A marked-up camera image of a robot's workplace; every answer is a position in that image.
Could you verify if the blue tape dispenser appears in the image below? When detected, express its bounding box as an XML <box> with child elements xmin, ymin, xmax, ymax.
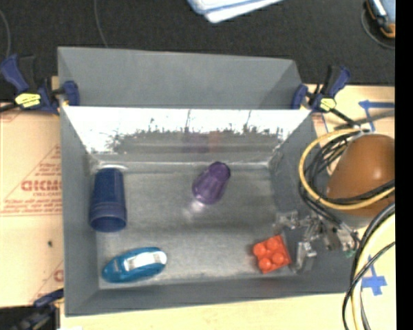
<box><xmin>101</xmin><ymin>246</ymin><xmax>169</xmax><ymax>284</ymax></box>

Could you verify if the purple translucent plastic cup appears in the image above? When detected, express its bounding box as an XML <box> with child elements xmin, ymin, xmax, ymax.
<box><xmin>191</xmin><ymin>161</ymin><xmax>232</xmax><ymax>206</ymax></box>

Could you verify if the dark blue plastic cup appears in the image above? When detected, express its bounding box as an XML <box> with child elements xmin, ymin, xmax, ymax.
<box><xmin>88</xmin><ymin>168</ymin><xmax>128</xmax><ymax>232</ymax></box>

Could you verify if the grey metal bin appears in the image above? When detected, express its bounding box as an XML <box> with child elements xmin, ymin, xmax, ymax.
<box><xmin>56</xmin><ymin>46</ymin><xmax>354</xmax><ymax>318</ymax></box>

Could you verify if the orange toy building brick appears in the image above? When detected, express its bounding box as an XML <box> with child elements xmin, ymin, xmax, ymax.
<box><xmin>252</xmin><ymin>234</ymin><xmax>293</xmax><ymax>274</ymax></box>

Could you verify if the brown cardboard board red print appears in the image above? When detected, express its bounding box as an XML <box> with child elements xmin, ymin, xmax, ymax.
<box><xmin>0</xmin><ymin>101</ymin><xmax>67</xmax><ymax>309</ymax></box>

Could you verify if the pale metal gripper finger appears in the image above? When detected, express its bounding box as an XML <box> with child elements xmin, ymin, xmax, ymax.
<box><xmin>295</xmin><ymin>240</ymin><xmax>319</xmax><ymax>274</ymax></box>
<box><xmin>276</xmin><ymin>210</ymin><xmax>318</xmax><ymax>232</ymax></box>

